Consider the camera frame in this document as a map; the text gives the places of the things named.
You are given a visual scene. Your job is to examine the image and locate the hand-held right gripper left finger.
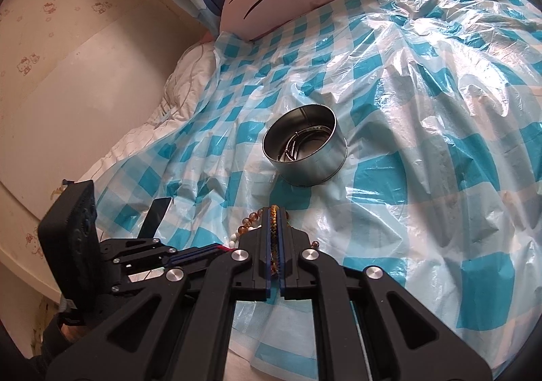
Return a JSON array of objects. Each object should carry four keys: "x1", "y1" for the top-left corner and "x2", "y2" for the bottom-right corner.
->
[{"x1": 44, "y1": 206, "x2": 274, "y2": 381}]

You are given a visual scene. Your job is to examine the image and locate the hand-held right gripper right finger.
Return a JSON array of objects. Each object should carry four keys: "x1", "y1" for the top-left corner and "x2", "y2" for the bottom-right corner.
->
[{"x1": 277, "y1": 212, "x2": 494, "y2": 381}]

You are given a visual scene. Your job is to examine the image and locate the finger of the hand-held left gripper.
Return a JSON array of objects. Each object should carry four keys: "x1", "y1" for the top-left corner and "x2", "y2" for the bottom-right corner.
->
[
  {"x1": 111, "y1": 254, "x2": 221, "y2": 296},
  {"x1": 99, "y1": 197, "x2": 227, "y2": 269}
]

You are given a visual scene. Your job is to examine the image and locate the yellow brown braided bracelet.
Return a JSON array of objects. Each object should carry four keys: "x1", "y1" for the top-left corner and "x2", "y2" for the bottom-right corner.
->
[{"x1": 269, "y1": 204, "x2": 291, "y2": 280}]

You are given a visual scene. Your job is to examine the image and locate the amber bead bracelet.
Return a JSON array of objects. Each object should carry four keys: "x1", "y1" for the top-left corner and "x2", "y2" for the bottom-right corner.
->
[{"x1": 235, "y1": 210, "x2": 320, "y2": 249}]

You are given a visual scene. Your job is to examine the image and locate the round metal tin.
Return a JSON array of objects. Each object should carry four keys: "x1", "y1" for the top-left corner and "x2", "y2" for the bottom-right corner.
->
[{"x1": 262, "y1": 103, "x2": 349, "y2": 187}]

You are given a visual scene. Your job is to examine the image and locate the person's left forearm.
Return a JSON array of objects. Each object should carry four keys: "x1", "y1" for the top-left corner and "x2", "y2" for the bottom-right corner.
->
[{"x1": 25, "y1": 313, "x2": 85, "y2": 381}]

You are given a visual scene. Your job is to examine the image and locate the silver metal bangles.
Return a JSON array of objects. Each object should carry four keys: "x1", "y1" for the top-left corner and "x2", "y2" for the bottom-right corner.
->
[{"x1": 277, "y1": 124, "x2": 331, "y2": 162}]

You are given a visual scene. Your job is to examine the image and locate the blue white checked plastic sheet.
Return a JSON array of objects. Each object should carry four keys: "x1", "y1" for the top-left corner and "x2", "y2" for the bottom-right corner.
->
[{"x1": 82, "y1": 0, "x2": 542, "y2": 381}]

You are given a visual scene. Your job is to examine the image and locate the white quilt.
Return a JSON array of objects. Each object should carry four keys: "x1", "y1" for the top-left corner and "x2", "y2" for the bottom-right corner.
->
[{"x1": 91, "y1": 40, "x2": 221, "y2": 178}]

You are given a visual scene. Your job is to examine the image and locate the cream cat print bed frame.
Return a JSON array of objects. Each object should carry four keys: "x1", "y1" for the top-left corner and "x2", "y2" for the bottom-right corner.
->
[{"x1": 0, "y1": 0, "x2": 221, "y2": 301}]

